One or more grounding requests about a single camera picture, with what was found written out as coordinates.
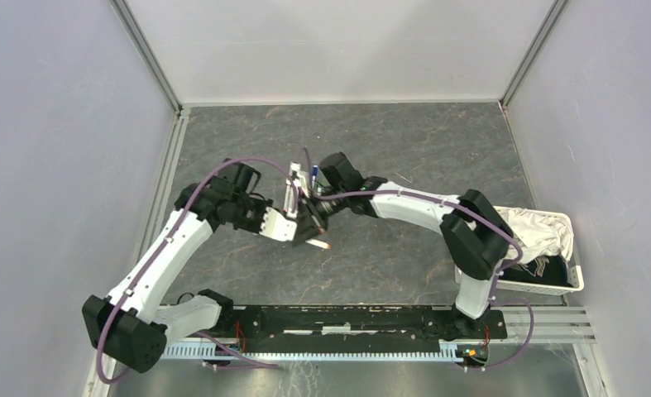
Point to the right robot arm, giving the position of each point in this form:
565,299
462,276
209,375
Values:
377,197

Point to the black cloth in basket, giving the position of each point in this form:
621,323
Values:
543,270

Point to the orange capped white marker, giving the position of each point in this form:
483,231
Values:
319,244

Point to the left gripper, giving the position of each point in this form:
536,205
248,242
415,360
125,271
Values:
270,214

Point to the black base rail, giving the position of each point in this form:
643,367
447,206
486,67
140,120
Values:
353,328

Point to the white plastic basket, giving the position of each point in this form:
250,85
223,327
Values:
511,248

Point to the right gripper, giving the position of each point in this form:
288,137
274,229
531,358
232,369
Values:
312,223

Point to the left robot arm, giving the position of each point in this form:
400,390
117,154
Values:
128,324

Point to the white cloth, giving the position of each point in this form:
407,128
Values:
539,233

